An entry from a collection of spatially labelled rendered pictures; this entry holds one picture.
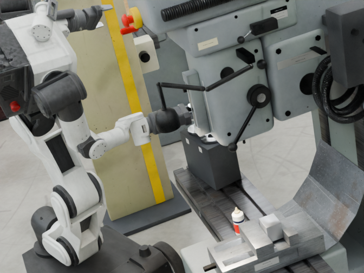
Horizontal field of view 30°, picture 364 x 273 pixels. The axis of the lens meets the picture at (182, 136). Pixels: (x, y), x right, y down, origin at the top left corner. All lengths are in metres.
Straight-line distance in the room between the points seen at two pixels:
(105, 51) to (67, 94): 1.61
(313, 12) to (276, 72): 0.20
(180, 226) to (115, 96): 0.87
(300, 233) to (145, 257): 0.87
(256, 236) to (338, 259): 0.35
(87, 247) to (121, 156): 1.25
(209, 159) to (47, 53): 0.73
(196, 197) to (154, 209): 1.62
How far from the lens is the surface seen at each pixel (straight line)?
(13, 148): 5.61
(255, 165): 4.48
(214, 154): 2.56
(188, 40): 1.89
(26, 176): 5.11
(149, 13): 1.82
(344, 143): 2.39
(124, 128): 2.53
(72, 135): 2.32
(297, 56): 2.03
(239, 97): 2.02
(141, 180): 4.14
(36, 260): 3.17
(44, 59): 2.27
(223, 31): 1.91
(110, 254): 3.03
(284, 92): 2.05
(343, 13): 1.78
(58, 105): 2.20
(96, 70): 3.81
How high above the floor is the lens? 2.33
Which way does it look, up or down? 28 degrees down
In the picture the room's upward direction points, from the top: 13 degrees counter-clockwise
